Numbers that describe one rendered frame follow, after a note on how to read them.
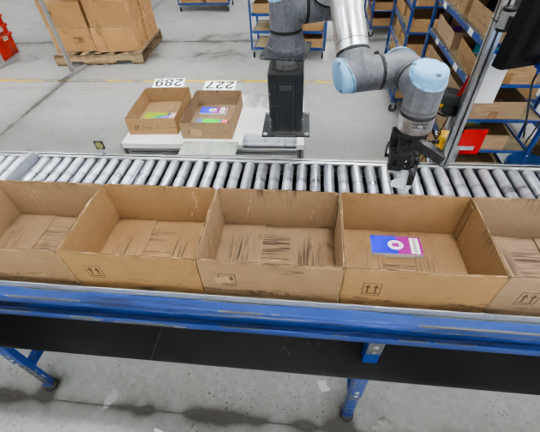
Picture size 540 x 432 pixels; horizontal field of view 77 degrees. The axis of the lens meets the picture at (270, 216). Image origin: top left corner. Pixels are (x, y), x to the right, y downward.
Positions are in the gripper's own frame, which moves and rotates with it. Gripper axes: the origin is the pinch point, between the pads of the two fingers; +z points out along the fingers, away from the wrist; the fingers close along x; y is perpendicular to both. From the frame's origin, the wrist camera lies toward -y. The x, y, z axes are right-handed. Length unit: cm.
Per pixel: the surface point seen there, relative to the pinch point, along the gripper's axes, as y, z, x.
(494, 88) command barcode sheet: -43, -6, -56
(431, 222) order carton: -10.7, 11.6, 4.0
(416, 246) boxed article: -5.3, 15.0, 11.6
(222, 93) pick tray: 83, 22, -109
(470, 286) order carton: -11.8, 4.9, 32.7
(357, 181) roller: 7.2, 30.3, -39.0
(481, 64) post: -33, -17, -52
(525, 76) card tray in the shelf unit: -78, 7, -99
